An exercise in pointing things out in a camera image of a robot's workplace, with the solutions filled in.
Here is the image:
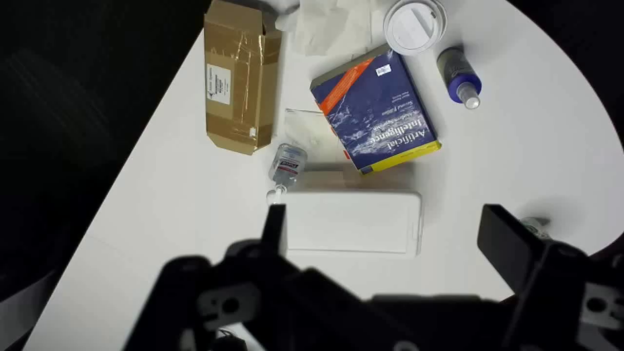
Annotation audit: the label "blue hardcover textbook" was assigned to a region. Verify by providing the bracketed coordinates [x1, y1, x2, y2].
[308, 42, 444, 175]

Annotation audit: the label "brown cardboard box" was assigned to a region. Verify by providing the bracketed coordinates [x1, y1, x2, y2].
[203, 0, 284, 155]

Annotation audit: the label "paper coffee cup white lid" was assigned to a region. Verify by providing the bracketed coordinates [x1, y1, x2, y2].
[380, 0, 448, 56]

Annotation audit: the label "white plastic lidded container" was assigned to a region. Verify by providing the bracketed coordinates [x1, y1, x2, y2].
[267, 163, 423, 259]

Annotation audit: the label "white paper napkins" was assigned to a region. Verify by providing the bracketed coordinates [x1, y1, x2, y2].
[275, 0, 392, 60]

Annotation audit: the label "small clear sanitizer bottle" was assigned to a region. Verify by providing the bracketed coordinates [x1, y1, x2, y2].
[265, 140, 308, 194]

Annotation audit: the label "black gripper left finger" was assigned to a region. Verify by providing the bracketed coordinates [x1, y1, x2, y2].
[261, 202, 288, 251]

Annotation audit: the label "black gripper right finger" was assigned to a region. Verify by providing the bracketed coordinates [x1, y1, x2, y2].
[476, 202, 554, 300]

